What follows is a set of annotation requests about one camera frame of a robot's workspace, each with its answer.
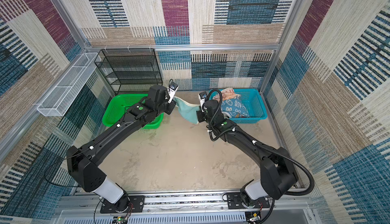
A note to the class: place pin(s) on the blue rabbit print towel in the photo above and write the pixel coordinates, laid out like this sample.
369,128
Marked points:
234,108

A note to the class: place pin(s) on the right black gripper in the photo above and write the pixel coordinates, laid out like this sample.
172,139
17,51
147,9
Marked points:
200,119

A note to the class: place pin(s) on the pale yellow teal towel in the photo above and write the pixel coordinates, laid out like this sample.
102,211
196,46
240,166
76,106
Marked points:
187,110

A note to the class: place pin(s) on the pink orange print towel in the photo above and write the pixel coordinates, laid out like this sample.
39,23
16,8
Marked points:
226,94

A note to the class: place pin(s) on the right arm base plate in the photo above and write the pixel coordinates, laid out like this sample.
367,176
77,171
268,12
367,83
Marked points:
239,200

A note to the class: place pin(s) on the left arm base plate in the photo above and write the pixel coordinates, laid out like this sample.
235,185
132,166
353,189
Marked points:
126,204

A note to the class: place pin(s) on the green plastic basket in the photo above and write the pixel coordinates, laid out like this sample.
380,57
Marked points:
117,107

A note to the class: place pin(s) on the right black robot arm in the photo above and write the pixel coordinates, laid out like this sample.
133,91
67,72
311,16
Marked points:
277,172

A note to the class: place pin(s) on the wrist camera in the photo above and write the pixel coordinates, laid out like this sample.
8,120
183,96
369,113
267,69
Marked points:
172,89
202,98

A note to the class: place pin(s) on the teal plastic basket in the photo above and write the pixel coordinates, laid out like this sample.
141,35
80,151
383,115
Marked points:
255,105

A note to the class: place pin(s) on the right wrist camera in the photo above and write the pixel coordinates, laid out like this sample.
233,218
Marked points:
202,98

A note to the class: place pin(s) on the white wire mesh tray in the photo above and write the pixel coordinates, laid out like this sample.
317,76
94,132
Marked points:
60,99

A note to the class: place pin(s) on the aluminium front rail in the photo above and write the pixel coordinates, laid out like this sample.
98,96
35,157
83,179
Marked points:
157,202

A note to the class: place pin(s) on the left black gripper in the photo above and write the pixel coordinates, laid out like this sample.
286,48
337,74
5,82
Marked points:
171,106

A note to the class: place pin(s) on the black wire shelf rack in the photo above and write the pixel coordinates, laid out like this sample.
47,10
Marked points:
129,71

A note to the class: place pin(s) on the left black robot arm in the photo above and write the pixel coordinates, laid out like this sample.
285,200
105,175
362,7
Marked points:
83,162

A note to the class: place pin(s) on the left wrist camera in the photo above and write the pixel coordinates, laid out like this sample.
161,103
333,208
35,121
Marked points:
172,89

